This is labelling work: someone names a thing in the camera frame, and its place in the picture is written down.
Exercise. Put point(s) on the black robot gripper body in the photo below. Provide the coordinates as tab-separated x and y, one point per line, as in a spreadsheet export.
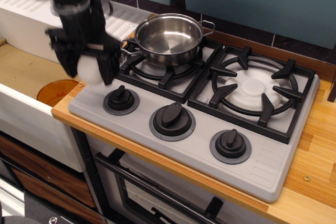
83	33

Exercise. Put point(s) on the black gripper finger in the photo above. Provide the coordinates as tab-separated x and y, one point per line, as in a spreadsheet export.
68	55
108	64

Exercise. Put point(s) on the white mushroom ball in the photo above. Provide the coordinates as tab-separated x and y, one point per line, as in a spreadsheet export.
88	70

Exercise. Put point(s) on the stainless steel pot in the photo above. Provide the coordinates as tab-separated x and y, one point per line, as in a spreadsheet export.
170	39

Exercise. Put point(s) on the black left stove knob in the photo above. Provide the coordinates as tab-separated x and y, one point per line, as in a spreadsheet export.
121	101

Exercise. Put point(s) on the black stove knob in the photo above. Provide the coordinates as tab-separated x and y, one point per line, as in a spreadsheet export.
172	122
121	101
230	147

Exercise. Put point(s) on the black middle stove knob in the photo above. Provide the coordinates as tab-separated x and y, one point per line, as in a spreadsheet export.
172	122

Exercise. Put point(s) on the black right stove knob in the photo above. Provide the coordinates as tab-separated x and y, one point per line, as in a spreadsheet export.
230	147

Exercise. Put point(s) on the grey toy stove top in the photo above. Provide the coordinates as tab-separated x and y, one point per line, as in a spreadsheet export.
262	175

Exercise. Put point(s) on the orange plastic bowl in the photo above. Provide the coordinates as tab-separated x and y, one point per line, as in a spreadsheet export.
55	91

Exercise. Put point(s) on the white toy sink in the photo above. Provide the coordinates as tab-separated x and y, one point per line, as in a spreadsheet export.
28	63

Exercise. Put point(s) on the black left burner grate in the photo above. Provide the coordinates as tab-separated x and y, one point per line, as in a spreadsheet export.
176	82

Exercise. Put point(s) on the black burner grate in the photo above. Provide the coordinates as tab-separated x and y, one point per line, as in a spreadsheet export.
176	82
265	95

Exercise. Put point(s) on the upper wooden drawer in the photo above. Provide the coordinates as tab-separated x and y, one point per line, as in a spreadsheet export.
48	169

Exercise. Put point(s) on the wooden drawer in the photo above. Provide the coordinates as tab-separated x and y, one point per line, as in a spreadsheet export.
71	208
48	169

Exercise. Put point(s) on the lower wooden drawer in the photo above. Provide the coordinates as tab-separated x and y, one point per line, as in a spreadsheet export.
71	208

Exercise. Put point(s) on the black right burner grate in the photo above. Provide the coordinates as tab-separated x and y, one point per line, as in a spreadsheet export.
265	95

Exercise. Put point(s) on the brass screw in counter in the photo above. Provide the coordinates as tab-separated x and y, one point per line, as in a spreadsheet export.
307	178

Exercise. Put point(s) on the oven door with handle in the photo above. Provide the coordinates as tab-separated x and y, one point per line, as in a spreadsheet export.
152	204

